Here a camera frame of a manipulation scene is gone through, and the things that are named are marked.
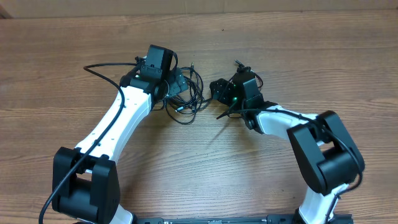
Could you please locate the black cable bundle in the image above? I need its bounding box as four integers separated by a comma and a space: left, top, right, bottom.
161, 62, 212, 126

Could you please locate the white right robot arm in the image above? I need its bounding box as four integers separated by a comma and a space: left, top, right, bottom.
210, 65, 365, 223

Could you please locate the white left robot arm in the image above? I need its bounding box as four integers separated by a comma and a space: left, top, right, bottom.
39, 45, 187, 223

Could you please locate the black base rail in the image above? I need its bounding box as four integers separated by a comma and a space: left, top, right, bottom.
130, 213, 354, 224

